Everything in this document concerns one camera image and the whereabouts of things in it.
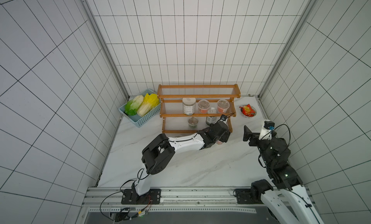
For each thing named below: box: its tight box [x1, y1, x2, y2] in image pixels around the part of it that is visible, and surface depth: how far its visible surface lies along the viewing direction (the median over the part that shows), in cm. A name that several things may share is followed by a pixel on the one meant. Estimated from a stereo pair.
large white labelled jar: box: [182, 97, 197, 116], surface depth 86 cm
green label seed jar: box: [187, 116, 199, 129], surface depth 98 cm
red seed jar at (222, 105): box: [216, 98, 230, 114], surface depth 89 cm
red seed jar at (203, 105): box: [198, 99, 211, 114], surface depth 89 cm
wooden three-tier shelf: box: [157, 84, 242, 134], surface depth 92 cm
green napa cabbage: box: [124, 94, 144, 116], surface depth 103 cm
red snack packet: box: [239, 103, 256, 117], surface depth 105 cm
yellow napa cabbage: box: [137, 92, 160, 118], surface depth 108 cm
